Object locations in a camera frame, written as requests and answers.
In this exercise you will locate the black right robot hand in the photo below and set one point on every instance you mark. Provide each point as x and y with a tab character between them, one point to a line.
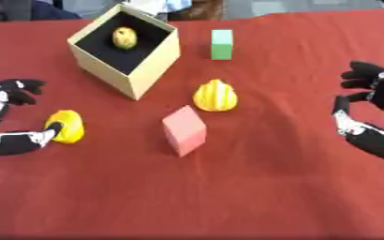
376	140

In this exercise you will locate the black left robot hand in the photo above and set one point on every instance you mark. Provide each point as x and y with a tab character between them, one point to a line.
12	144

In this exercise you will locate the tan cardboard box black inside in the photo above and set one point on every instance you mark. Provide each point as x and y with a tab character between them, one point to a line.
125	50

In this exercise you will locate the person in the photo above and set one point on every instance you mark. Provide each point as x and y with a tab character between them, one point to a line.
48	10

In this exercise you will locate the yellow-green round toy fruit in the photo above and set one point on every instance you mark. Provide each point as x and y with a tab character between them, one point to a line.
124	37

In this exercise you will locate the yellow striped toy pumpkin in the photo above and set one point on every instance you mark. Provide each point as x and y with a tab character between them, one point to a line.
215	96

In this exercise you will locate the pink rectangular block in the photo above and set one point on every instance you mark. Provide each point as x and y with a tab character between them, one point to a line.
185	130

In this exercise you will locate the green rectangular block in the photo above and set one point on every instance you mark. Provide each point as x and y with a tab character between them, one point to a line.
221	44

